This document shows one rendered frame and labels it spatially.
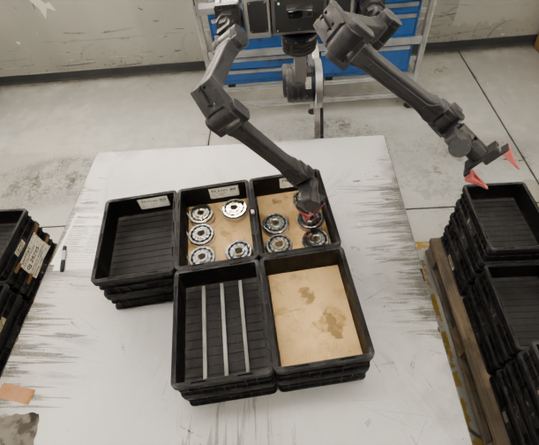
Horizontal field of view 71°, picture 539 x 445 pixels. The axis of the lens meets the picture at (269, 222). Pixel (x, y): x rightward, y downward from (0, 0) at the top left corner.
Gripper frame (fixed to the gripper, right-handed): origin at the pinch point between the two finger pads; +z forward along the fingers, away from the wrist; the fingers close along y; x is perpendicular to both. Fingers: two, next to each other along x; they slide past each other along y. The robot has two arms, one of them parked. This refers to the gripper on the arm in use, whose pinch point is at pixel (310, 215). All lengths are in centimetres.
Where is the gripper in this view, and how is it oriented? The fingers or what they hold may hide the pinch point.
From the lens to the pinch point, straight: 152.2
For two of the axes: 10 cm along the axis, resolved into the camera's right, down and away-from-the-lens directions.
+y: 7.1, -6.0, 3.8
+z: 0.9, 6.2, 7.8
